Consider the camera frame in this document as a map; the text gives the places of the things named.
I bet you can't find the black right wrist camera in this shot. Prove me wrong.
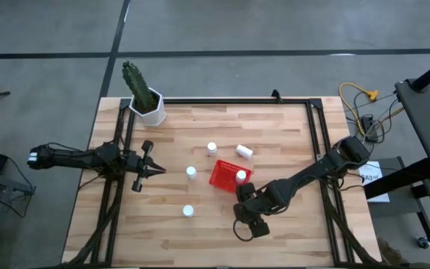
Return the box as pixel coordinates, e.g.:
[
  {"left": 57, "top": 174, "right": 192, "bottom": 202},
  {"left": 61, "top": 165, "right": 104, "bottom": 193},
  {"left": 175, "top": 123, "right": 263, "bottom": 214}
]
[{"left": 249, "top": 220, "right": 271, "bottom": 239}]

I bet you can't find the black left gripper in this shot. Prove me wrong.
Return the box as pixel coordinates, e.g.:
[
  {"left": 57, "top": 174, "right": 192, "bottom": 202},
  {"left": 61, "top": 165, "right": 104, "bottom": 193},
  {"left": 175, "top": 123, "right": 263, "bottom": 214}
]
[{"left": 125, "top": 140, "right": 166, "bottom": 193}]

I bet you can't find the white hexagonal plant pot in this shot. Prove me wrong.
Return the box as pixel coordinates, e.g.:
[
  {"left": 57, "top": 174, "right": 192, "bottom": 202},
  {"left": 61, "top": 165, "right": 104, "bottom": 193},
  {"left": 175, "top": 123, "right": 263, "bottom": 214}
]
[{"left": 128, "top": 87, "right": 167, "bottom": 127}]

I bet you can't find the red plastic mesh basket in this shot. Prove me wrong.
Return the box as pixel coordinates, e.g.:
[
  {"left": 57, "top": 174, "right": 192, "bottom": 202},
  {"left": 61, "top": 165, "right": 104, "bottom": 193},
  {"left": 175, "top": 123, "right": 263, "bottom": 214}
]
[{"left": 208, "top": 159, "right": 254, "bottom": 194}]

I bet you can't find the green cactus plant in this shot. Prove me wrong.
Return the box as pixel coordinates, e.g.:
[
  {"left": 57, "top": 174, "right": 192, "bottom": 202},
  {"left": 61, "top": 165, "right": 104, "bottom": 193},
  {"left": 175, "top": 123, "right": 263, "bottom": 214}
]
[{"left": 121, "top": 61, "right": 160, "bottom": 113}]

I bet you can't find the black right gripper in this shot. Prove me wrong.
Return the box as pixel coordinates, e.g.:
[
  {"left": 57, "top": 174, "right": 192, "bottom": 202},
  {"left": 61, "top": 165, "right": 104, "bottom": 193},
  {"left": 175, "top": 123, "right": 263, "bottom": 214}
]
[{"left": 233, "top": 182, "right": 272, "bottom": 225}]

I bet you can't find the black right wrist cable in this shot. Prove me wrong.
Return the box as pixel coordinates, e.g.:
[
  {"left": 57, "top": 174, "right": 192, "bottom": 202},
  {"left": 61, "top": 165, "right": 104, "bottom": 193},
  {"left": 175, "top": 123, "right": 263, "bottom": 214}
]
[{"left": 231, "top": 219, "right": 254, "bottom": 243}]

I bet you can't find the black side desk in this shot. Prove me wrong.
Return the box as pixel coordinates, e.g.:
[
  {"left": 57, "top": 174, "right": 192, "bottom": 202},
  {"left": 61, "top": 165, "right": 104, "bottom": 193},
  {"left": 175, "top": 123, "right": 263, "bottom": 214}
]
[{"left": 393, "top": 76, "right": 430, "bottom": 184}]

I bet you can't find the yellow extension cord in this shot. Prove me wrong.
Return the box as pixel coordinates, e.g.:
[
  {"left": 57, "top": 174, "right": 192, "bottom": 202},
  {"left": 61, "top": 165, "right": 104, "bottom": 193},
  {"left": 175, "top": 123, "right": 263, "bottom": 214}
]
[{"left": 338, "top": 82, "right": 380, "bottom": 128}]

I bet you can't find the white paper sheet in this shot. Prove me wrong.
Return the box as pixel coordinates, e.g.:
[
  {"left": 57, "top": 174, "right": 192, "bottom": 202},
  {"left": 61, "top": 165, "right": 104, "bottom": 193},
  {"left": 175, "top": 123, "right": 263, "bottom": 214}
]
[{"left": 357, "top": 160, "right": 391, "bottom": 204}]

